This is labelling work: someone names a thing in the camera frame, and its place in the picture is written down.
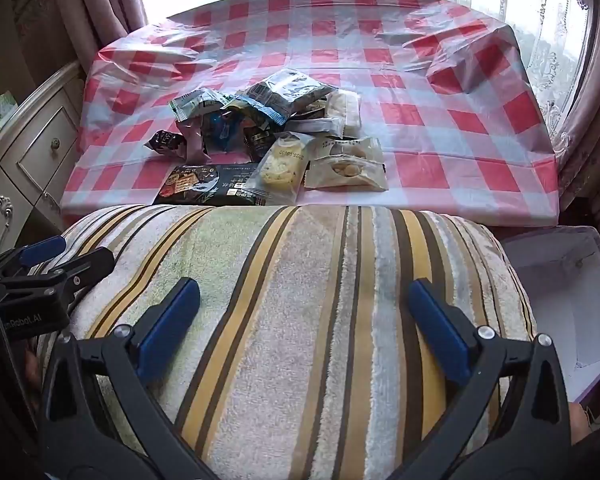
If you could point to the long black cracker packet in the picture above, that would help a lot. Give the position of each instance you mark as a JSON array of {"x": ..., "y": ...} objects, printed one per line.
[{"x": 207, "y": 185}]

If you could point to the white bread packet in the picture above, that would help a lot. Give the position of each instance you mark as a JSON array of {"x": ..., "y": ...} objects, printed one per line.
[{"x": 345, "y": 107}]

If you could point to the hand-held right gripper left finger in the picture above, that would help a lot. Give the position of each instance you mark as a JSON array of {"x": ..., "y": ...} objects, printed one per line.
[{"x": 172, "y": 325}]

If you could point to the white cardboard box purple rim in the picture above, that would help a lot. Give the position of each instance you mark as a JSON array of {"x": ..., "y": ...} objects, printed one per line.
[{"x": 560, "y": 300}]

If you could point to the clear yellow cookie packet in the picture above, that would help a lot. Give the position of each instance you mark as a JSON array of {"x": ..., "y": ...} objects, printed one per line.
[{"x": 277, "y": 167}]

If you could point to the striped fringed blanket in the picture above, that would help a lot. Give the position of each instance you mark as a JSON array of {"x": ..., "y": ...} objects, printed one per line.
[{"x": 305, "y": 335}]

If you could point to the white lace curtain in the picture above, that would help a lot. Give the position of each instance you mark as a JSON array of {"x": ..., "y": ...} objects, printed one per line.
[{"x": 555, "y": 60}]

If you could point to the beige round cookie packet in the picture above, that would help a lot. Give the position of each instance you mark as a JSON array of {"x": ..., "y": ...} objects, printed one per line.
[
  {"x": 352, "y": 146},
  {"x": 345, "y": 170}
]

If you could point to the pink snack packet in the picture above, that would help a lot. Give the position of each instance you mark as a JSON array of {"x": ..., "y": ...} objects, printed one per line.
[{"x": 195, "y": 142}]

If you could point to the red white checked tablecloth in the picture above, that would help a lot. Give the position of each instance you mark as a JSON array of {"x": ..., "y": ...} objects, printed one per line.
[{"x": 430, "y": 125}]

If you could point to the white nightstand with drawers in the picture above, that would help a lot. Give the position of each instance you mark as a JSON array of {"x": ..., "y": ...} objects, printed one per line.
[{"x": 35, "y": 160}]

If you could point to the black boxy snack packet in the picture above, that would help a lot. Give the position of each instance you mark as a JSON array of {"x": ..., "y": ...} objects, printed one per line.
[{"x": 257, "y": 141}]

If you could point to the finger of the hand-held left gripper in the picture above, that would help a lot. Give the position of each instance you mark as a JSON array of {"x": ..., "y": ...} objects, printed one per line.
[
  {"x": 87, "y": 262},
  {"x": 42, "y": 250}
]

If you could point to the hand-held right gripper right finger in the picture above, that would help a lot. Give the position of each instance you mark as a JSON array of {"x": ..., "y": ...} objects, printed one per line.
[{"x": 440, "y": 330}]

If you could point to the blue white snack packet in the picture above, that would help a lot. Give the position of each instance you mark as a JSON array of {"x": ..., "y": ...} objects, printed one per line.
[{"x": 225, "y": 126}]

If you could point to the small black snack packet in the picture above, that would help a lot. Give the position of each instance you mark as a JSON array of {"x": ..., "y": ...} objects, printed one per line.
[{"x": 167, "y": 140}]

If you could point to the green snack packet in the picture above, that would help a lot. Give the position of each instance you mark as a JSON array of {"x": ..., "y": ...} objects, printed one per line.
[{"x": 197, "y": 102}]

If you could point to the white black-striped snack packet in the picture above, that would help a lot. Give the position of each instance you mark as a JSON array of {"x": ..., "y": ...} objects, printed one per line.
[{"x": 315, "y": 122}]

